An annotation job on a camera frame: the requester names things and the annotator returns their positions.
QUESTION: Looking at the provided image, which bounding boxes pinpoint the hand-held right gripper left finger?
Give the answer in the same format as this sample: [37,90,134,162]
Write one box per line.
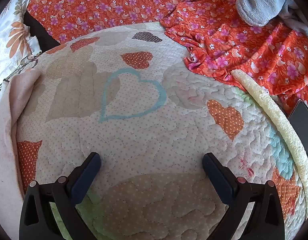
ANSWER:
[19,152,102,240]

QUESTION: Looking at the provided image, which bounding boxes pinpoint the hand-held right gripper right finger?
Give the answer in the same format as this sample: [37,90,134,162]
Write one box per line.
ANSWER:
[203,152,285,240]

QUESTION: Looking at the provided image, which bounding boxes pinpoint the white towel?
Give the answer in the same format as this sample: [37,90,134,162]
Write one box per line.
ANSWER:
[0,69,42,230]

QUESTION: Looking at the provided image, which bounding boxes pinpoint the quilted heart print blanket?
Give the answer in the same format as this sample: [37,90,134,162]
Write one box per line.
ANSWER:
[9,21,308,240]

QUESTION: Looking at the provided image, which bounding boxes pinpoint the black phone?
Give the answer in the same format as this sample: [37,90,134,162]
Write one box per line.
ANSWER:
[287,99,308,130]

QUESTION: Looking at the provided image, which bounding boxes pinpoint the dark cloth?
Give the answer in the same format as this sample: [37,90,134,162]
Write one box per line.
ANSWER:
[24,11,61,53]

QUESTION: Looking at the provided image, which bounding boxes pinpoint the white floral pillow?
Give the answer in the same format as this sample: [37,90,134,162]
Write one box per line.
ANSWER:
[0,0,42,110]

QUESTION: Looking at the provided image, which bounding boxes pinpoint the white cloth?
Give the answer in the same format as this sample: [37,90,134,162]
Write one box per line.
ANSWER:
[279,2,308,37]

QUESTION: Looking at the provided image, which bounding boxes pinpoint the grey fleece cloth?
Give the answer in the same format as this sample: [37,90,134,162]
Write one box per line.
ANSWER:
[235,0,294,27]

